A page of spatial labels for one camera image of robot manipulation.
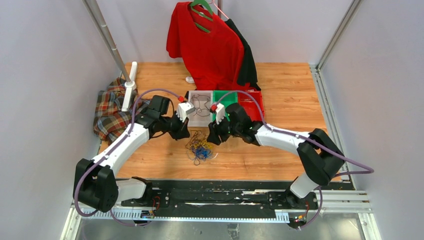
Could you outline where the black t-shirt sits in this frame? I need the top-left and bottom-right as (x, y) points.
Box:
(225, 19), (261, 91)

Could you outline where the white stand with pole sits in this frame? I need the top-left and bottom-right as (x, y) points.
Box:
(82, 0), (138, 112)

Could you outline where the green plastic bin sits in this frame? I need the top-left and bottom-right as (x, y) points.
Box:
(211, 90), (238, 114)

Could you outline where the black cable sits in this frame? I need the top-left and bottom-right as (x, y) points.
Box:
(191, 94), (212, 118)

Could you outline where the red t-shirt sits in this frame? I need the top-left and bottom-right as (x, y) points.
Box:
(166, 1), (249, 91)

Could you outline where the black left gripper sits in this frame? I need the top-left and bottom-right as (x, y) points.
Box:
(160, 111), (191, 141)

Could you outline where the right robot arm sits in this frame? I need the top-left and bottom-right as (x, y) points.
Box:
(207, 103), (345, 209)

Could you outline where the red plastic bin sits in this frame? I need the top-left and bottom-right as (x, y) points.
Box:
(237, 90), (265, 121)

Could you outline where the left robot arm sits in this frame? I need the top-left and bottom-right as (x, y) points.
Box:
(73, 95), (195, 213)

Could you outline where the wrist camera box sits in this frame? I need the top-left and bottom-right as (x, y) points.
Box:
(210, 103), (226, 125)
(176, 102), (195, 122)

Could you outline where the white plastic bin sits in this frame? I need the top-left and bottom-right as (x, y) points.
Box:
(187, 90), (213, 128)

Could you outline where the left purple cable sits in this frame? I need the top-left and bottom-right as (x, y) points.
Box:
(73, 88), (186, 228)

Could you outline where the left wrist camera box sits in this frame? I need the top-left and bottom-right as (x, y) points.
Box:
(176, 102), (195, 122)

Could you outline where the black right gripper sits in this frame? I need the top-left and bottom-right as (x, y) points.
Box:
(207, 113), (242, 146)

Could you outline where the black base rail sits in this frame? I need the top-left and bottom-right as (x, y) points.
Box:
(119, 178), (357, 221)

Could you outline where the plaid cloth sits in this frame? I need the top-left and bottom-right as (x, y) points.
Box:
(93, 78), (138, 145)

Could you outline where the pink clothes hanger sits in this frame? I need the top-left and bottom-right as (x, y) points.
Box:
(211, 0), (230, 20)

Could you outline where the yellow cable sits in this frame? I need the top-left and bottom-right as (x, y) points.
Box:
(187, 135), (216, 158)

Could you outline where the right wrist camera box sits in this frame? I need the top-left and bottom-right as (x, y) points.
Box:
(210, 103), (226, 125)

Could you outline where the green clothes hanger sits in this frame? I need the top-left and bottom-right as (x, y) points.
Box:
(189, 0), (214, 23)

